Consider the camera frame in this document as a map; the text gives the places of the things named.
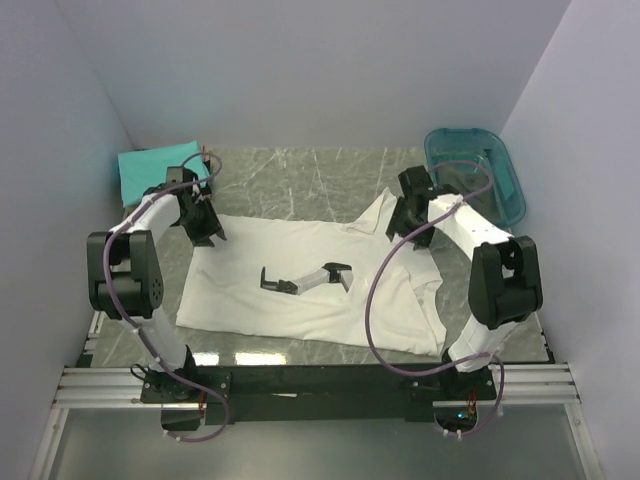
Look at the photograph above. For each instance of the aluminium frame rail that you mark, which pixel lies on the aluminium frame rail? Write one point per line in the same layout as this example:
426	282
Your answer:
83	387

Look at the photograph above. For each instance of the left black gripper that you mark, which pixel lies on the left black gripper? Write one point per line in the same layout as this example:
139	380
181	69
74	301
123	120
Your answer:
204	228

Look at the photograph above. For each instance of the grey t shirt in bin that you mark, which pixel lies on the grey t shirt in bin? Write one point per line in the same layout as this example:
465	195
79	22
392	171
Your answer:
466	183

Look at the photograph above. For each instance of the teal folded t shirt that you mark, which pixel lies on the teal folded t shirt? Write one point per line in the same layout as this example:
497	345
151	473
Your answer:
143	169

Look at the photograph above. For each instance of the white printed t shirt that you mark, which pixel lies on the white printed t shirt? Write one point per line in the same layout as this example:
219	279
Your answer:
312	280

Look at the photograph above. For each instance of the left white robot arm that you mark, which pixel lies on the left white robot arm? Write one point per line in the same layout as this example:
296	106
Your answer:
124	275

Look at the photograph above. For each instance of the teal plastic bin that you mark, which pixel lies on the teal plastic bin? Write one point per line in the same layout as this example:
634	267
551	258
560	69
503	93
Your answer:
483	150

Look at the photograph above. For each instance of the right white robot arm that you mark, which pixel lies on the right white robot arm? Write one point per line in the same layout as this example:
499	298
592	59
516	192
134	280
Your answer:
505	284

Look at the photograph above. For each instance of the black base beam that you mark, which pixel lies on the black base beam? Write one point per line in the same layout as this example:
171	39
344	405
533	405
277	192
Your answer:
309	392

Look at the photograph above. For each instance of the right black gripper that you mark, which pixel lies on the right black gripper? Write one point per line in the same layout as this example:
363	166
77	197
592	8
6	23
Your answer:
410	230

